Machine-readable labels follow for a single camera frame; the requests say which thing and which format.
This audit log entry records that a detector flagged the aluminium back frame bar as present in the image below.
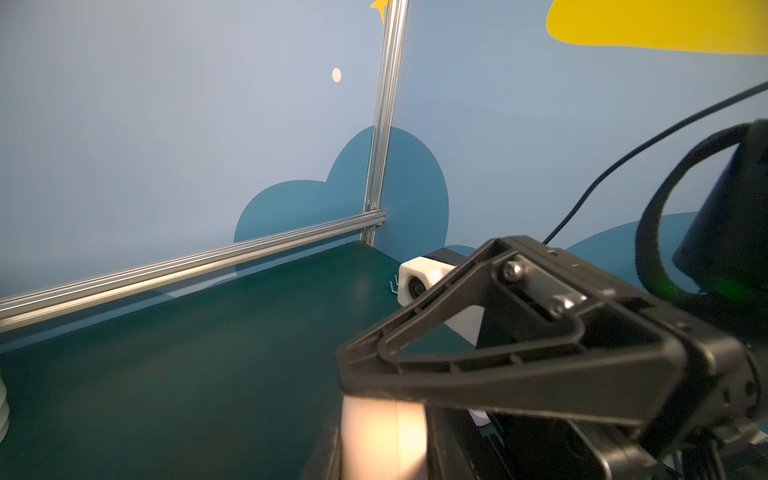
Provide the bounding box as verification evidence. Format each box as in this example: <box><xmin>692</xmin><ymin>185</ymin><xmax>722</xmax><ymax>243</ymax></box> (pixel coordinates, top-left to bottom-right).
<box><xmin>1</xmin><ymin>210</ymin><xmax>387</xmax><ymax>332</ymax></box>

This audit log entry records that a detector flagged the blue garden fork wooden handle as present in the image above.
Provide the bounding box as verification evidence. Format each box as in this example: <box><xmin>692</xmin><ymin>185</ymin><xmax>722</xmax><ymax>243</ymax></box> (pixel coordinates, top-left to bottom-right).
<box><xmin>389</xmin><ymin>274</ymin><xmax>399</xmax><ymax>295</ymax></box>

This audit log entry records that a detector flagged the potted plant white pot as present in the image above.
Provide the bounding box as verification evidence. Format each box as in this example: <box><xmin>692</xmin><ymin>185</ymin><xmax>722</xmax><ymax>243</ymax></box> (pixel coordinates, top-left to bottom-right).
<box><xmin>0</xmin><ymin>380</ymin><xmax>10</xmax><ymax>442</ymax></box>

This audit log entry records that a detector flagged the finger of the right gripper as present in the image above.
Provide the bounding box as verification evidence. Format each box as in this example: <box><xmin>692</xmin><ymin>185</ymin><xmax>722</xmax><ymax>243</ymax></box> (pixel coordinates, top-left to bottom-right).
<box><xmin>336</xmin><ymin>236</ymin><xmax>689</xmax><ymax>426</ymax></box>

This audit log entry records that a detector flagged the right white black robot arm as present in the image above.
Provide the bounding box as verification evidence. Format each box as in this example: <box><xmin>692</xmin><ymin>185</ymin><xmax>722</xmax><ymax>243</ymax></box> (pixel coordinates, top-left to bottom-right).
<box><xmin>336</xmin><ymin>120</ymin><xmax>767</xmax><ymax>479</ymax></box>

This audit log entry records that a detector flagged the pink earbud charging case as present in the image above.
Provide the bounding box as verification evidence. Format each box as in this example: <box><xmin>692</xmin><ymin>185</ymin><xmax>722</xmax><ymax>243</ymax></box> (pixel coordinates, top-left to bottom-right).
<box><xmin>340</xmin><ymin>396</ymin><xmax>429</xmax><ymax>480</ymax></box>

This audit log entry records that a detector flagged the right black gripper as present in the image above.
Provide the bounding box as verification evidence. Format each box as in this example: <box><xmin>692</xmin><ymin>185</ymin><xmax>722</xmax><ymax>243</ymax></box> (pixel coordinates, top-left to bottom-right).
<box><xmin>431</xmin><ymin>307</ymin><xmax>767</xmax><ymax>479</ymax></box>

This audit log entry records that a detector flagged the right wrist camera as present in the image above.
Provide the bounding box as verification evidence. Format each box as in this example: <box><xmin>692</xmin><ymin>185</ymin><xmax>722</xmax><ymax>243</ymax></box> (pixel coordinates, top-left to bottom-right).
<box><xmin>397</xmin><ymin>247</ymin><xmax>486</xmax><ymax>348</ymax></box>

